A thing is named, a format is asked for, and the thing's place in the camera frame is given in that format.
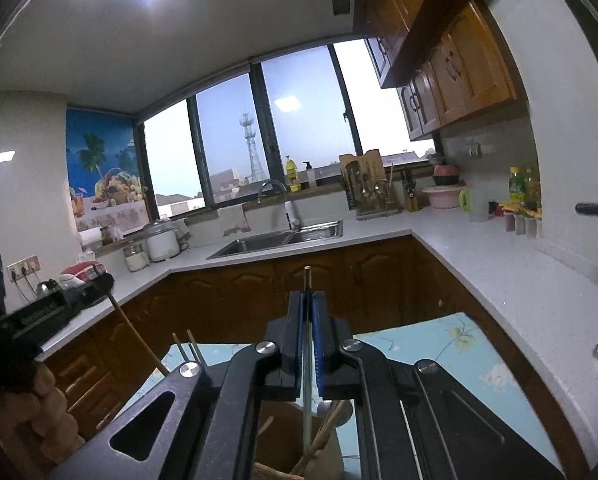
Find curved kitchen faucet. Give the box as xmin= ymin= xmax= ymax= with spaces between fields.
xmin=256 ymin=180 xmax=300 ymax=234

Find wooden upper cabinets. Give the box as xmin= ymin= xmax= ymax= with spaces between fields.
xmin=354 ymin=0 xmax=518 ymax=142

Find wall outlet with plugs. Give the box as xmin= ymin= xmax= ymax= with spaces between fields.
xmin=6 ymin=255 xmax=41 ymax=281

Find blue floral tablecloth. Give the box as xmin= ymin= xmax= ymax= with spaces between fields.
xmin=116 ymin=312 xmax=562 ymax=480

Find stainless steel spoon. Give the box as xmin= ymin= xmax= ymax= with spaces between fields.
xmin=315 ymin=399 xmax=354 ymax=426

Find dish rack with cutting boards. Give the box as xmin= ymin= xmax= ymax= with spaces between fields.
xmin=338 ymin=149 xmax=405 ymax=219

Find stainless steel fork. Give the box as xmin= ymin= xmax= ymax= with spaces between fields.
xmin=301 ymin=265 xmax=314 ymax=466

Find dark wooden lower cabinets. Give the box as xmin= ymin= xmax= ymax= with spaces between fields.
xmin=44 ymin=234 xmax=590 ymax=480

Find yellow dish soap bottle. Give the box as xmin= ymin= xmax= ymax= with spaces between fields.
xmin=284 ymin=155 xmax=301 ymax=192

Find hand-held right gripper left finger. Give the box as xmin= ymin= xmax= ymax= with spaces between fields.
xmin=46 ymin=291 xmax=306 ymax=480

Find glass jar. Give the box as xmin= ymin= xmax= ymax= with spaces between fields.
xmin=123 ymin=242 xmax=150 ymax=272

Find beige hanging towel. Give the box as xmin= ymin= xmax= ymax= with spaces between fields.
xmin=217 ymin=204 xmax=253 ymax=237

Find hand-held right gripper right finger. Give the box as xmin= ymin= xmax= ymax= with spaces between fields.
xmin=312 ymin=292 xmax=566 ymax=480

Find red and white rice cooker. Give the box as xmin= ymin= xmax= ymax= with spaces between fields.
xmin=59 ymin=261 xmax=105 ymax=291

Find fruit and palm wall poster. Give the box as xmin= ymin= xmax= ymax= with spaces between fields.
xmin=66 ymin=107 xmax=150 ymax=234

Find pink basin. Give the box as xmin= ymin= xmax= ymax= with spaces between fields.
xmin=421 ymin=185 xmax=472 ymax=210

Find green drink bottle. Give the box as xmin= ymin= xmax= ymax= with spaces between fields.
xmin=508 ymin=166 xmax=526 ymax=205

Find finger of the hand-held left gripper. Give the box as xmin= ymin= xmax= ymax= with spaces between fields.
xmin=2 ymin=272 xmax=115 ymax=344

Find stainless steel sink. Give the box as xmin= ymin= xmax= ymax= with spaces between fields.
xmin=206 ymin=220 xmax=345 ymax=260

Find knife block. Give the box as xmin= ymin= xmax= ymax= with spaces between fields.
xmin=401 ymin=169 xmax=423 ymax=213

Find large kitchen window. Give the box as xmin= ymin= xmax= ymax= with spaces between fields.
xmin=136 ymin=37 xmax=438 ymax=212

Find brown wooden utensil holder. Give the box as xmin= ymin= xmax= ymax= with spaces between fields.
xmin=253 ymin=400 xmax=353 ymax=480

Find white electric cooker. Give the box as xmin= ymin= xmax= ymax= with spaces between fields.
xmin=144 ymin=218 xmax=183 ymax=263

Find row of spice jars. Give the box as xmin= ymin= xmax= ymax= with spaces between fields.
xmin=501 ymin=202 xmax=542 ymax=239

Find person's left hand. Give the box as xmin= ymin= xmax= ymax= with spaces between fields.
xmin=0 ymin=361 xmax=86 ymax=464

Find clear pitcher with green handle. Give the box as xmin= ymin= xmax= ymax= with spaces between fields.
xmin=458 ymin=182 xmax=490 ymax=224

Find amber oil bottle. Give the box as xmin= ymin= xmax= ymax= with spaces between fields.
xmin=524 ymin=167 xmax=542 ymax=211

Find person's left forearm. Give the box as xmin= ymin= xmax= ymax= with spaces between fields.
xmin=0 ymin=390 xmax=60 ymax=480

